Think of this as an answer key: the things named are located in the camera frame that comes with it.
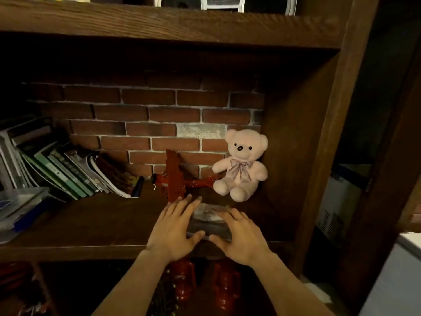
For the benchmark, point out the pink teddy bear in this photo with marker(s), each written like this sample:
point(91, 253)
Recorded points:
point(241, 167)

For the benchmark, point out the person's left middle finger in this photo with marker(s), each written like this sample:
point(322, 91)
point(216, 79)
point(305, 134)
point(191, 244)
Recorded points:
point(184, 207)

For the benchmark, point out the person's right forearm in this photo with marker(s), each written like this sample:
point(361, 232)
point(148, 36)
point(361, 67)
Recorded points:
point(289, 289)

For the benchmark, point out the person's left thumb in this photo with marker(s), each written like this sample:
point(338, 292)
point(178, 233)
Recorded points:
point(196, 239)

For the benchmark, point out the person's left hand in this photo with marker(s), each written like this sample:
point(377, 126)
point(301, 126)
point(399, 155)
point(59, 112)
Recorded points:
point(171, 233)

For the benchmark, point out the person's right middle finger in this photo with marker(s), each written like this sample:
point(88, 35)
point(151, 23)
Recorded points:
point(238, 216)

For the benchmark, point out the row of leaning books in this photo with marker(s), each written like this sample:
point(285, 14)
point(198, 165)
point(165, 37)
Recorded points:
point(62, 164)

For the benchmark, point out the person's left little finger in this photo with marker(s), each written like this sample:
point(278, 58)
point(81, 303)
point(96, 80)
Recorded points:
point(162, 216)

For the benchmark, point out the white chest freezer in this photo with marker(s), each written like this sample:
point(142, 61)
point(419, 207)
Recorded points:
point(342, 200)

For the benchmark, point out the red model airplane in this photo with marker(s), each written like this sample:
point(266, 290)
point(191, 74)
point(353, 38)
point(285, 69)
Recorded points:
point(174, 180)

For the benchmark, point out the dark wooden bookshelf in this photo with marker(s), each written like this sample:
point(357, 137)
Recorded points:
point(296, 111)

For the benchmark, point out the white cabinet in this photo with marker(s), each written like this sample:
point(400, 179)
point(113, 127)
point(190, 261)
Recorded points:
point(398, 279)

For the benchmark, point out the silver boombox radio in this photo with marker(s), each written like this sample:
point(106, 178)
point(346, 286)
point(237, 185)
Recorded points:
point(227, 3)

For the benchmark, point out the dark wooden door frame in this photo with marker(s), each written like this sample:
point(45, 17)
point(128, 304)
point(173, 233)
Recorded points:
point(384, 180)

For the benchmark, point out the person's left forearm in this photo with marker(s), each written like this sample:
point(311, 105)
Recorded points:
point(131, 286)

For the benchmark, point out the person's right hand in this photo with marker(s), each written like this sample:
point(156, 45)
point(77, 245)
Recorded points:
point(246, 241)

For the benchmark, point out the person's right thumb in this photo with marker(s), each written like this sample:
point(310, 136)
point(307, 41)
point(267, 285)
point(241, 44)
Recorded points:
point(219, 242)

